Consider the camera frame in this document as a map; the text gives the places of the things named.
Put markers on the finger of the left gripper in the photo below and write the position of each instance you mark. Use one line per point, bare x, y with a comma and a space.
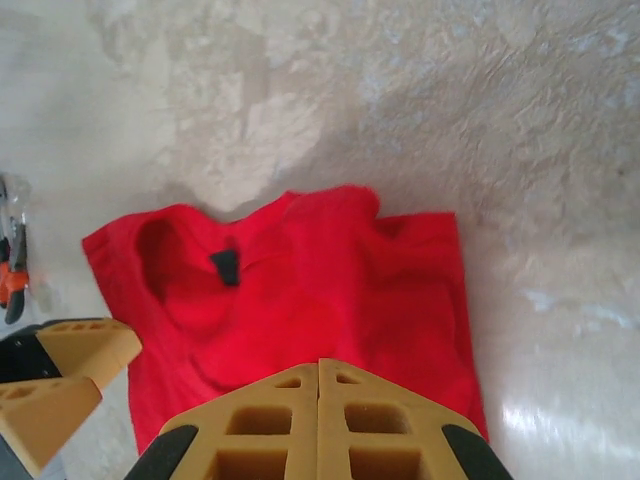
95, 350
45, 420

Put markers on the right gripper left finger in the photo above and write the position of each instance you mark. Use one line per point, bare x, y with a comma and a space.
260, 430

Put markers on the red t-shirt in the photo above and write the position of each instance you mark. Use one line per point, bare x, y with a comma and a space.
310, 290

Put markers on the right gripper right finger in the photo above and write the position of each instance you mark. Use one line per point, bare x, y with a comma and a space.
380, 430

